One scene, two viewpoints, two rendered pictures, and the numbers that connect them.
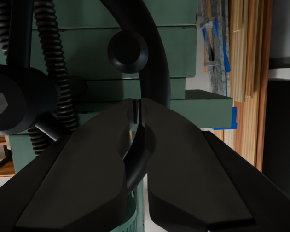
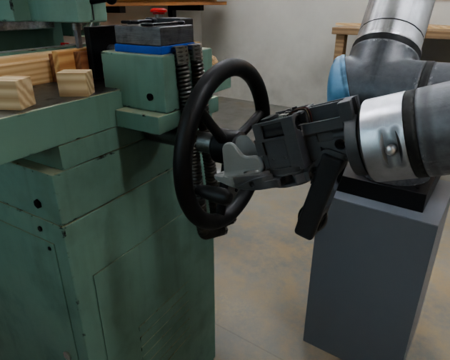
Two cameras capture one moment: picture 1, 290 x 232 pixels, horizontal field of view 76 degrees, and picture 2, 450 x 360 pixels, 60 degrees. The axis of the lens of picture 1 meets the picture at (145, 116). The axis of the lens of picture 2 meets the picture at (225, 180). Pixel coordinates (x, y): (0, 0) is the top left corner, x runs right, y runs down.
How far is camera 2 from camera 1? 0.51 m
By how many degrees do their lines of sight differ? 69
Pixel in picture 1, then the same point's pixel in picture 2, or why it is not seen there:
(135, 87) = (108, 143)
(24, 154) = not seen: hidden behind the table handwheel
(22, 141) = not seen: hidden behind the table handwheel
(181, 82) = (66, 163)
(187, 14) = (73, 231)
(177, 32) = (79, 211)
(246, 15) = not seen: outside the picture
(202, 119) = (31, 125)
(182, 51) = (71, 196)
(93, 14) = (141, 195)
